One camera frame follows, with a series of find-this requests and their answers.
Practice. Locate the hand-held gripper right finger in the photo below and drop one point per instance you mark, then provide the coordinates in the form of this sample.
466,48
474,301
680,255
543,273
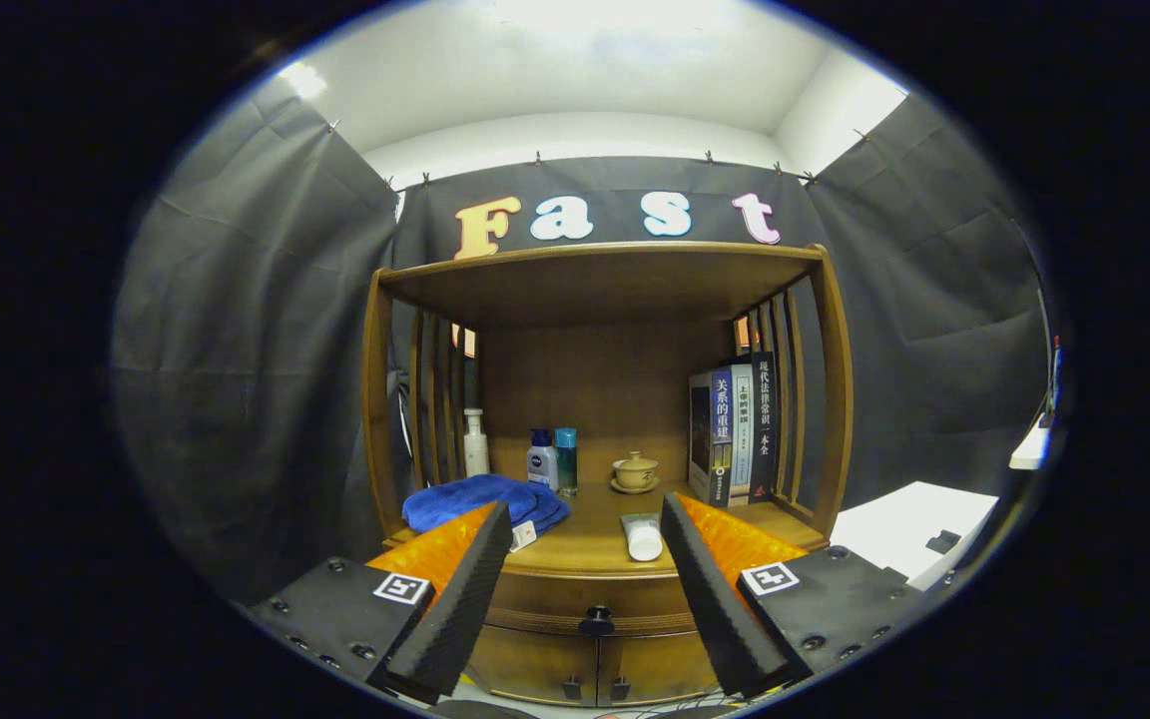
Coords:
720,614

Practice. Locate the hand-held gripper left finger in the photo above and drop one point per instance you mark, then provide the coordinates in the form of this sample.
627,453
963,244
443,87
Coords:
455,614

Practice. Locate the white tube with green end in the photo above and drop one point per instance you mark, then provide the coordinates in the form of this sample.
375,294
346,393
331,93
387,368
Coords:
643,539

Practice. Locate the white drawer unit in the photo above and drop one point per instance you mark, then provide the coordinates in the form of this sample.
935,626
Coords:
894,519

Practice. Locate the wooden cabinet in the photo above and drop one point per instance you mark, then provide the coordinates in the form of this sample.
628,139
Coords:
595,379

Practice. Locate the blue folded towel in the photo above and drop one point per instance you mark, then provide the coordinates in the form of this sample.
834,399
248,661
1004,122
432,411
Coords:
475,496

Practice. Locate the white pump bottle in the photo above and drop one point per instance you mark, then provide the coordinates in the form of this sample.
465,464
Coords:
476,454

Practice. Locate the beige lidded tea cup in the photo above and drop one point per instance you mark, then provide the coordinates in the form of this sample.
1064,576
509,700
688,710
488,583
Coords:
636,469

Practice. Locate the white bottle with blue cap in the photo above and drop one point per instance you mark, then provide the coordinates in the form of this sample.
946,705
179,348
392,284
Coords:
542,467

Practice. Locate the teal bottle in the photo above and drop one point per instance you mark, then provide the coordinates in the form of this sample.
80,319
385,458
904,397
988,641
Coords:
567,459

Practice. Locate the book with pale spine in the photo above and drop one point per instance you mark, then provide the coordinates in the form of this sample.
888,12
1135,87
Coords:
743,419

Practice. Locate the book with black spine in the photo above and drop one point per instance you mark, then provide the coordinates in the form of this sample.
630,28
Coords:
764,409

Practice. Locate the white shelf board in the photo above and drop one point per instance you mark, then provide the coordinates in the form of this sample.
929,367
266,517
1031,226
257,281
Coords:
1030,447

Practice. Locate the small ceiling light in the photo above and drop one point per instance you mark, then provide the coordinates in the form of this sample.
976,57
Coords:
303,80

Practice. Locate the ceiling light panel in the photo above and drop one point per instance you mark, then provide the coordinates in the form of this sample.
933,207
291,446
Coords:
605,12

